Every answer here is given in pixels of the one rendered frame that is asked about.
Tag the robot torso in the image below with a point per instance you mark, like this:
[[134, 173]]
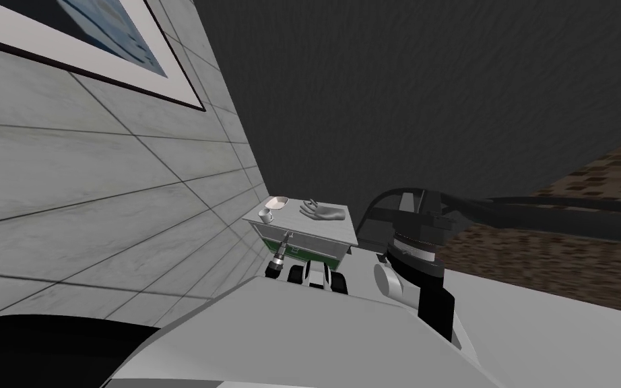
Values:
[[310, 345]]

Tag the white mug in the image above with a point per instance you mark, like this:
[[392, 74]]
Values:
[[266, 216]]

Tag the black framed wall picture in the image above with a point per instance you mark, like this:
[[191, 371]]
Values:
[[100, 37]]

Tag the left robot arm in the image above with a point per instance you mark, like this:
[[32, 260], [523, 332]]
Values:
[[46, 350]]

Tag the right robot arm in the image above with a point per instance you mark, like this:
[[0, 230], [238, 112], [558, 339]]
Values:
[[429, 302]]

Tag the white cabinet with green drawer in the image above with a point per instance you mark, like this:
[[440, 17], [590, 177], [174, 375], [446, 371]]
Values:
[[316, 242]]

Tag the grey hand sculpture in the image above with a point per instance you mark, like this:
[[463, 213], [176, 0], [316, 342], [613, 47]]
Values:
[[324, 212]]

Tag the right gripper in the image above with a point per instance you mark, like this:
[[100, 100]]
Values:
[[421, 223]]

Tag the white bowl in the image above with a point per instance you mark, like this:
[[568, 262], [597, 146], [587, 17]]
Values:
[[276, 203]]

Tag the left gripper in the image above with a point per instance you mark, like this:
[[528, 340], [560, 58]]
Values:
[[284, 241]]

